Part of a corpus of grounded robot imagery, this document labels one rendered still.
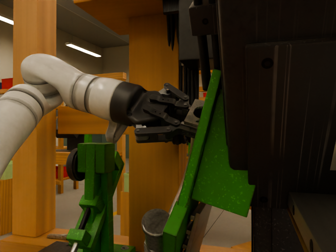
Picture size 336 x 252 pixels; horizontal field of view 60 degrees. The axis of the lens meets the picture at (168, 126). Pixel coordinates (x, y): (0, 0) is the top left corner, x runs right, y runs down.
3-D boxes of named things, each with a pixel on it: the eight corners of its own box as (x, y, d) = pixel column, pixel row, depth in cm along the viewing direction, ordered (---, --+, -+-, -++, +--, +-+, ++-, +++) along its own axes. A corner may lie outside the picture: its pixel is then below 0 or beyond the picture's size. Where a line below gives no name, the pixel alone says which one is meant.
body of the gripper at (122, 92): (100, 100, 47) (154, 115, 44) (125, 70, 52) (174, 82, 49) (109, 131, 52) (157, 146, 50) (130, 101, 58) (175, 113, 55)
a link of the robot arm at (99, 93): (136, 114, 60) (110, 107, 62) (129, 70, 52) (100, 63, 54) (115, 146, 55) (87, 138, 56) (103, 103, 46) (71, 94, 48)
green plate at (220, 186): (235, 262, 33) (285, 83, 32) (167, 235, 36) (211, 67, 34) (239, 229, 44) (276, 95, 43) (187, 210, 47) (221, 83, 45)
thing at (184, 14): (260, 54, 58) (260, -20, 58) (177, 60, 63) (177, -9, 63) (259, 67, 70) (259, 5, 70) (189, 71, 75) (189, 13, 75)
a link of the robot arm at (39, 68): (103, 61, 53) (107, 102, 58) (36, 45, 57) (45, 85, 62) (80, 77, 48) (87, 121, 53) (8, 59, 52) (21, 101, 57)
